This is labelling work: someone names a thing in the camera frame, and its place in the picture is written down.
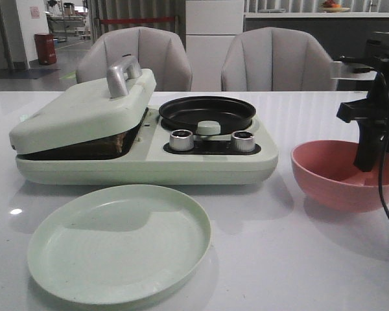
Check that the silver control knob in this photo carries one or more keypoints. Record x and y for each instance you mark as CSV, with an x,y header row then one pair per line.
x,y
181,140
242,141

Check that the right silver control knob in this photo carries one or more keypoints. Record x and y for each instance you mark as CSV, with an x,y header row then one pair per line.
x,y
242,141

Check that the fruit plate on counter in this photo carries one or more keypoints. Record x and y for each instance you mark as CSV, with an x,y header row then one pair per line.
x,y
331,6

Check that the right grey upholstered chair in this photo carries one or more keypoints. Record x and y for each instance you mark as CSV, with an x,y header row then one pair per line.
x,y
276,59

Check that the left grey upholstered chair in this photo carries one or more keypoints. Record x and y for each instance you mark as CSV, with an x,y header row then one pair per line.
x,y
159,50

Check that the red trash bin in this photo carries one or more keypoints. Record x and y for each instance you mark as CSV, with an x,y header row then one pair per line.
x,y
45,48

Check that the grey upholstered chair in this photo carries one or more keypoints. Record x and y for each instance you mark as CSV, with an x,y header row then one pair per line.
x,y
159,50
276,59

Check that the mint green breakfast maker base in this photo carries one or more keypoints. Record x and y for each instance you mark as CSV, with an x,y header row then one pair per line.
x,y
148,162

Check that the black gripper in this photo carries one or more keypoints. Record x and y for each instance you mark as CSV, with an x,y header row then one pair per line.
x,y
372,112

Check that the white cabinet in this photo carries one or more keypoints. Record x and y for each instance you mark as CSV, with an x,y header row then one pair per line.
x,y
210,27

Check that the red barrier belt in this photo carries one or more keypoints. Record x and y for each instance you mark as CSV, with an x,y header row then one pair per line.
x,y
150,20

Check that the bread slice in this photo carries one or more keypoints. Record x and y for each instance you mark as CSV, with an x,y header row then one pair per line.
x,y
119,141

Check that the mint green round plate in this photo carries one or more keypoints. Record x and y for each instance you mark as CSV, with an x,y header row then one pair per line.
x,y
120,245

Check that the grey kitchen counter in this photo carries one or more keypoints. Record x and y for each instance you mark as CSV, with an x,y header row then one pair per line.
x,y
339,37

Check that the round black frying pan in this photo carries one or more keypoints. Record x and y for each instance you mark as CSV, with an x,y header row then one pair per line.
x,y
185,113

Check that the pink bowl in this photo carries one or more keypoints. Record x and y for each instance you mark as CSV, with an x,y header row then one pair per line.
x,y
324,170

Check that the breakfast maker hinged lid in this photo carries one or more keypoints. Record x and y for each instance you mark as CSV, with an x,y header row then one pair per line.
x,y
83,121

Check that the left silver control knob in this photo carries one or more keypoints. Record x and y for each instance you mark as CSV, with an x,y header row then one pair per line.
x,y
181,140

